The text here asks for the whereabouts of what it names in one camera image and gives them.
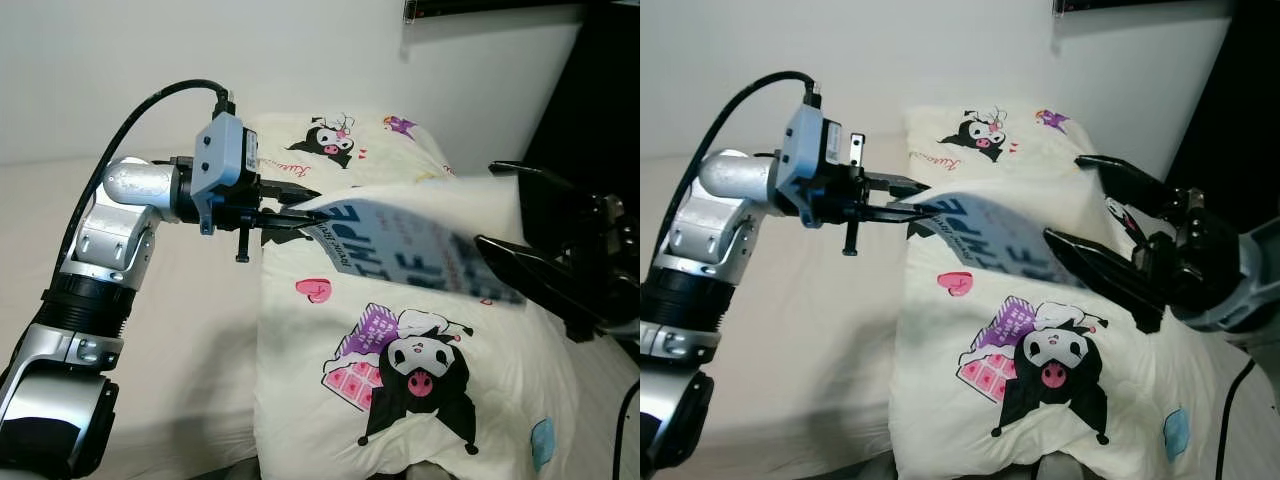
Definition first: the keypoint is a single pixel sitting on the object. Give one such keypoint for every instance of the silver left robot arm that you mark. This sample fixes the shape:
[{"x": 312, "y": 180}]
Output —
[
  {"x": 690, "y": 230},
  {"x": 100, "y": 240}
]

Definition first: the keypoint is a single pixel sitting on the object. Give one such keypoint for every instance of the cream cartoon print blanket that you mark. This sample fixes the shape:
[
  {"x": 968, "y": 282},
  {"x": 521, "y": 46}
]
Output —
[
  {"x": 400, "y": 400},
  {"x": 1050, "y": 420}
]

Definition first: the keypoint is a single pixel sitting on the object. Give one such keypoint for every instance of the dark window blind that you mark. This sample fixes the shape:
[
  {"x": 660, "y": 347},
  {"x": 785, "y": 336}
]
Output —
[
  {"x": 1140, "y": 5},
  {"x": 500, "y": 8}
]

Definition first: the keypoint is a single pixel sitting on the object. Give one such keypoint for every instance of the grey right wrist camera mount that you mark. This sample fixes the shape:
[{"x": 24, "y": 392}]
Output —
[{"x": 1262, "y": 295}]

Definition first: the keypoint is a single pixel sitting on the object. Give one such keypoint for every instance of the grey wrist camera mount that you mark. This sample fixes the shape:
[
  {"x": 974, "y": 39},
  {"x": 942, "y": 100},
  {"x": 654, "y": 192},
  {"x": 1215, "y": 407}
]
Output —
[
  {"x": 1262, "y": 295},
  {"x": 808, "y": 160},
  {"x": 222, "y": 160}
]

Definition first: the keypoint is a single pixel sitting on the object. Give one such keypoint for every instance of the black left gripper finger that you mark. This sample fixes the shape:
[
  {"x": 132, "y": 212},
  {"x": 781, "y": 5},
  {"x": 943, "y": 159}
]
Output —
[
  {"x": 895, "y": 184},
  {"x": 290, "y": 189},
  {"x": 295, "y": 216},
  {"x": 895, "y": 214}
]

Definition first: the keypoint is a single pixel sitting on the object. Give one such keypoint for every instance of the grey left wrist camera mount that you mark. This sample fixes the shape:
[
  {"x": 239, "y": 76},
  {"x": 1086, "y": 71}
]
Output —
[
  {"x": 808, "y": 160},
  {"x": 222, "y": 160}
]

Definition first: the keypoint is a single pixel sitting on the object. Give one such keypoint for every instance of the white and blue book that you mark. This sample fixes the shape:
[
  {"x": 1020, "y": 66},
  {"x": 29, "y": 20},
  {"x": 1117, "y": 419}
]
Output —
[
  {"x": 1000, "y": 235},
  {"x": 420, "y": 245}
]

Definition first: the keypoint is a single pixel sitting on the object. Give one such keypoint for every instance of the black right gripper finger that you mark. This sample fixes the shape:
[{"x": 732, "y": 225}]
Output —
[
  {"x": 530, "y": 275},
  {"x": 545, "y": 185},
  {"x": 1130, "y": 182},
  {"x": 1100, "y": 275}
]

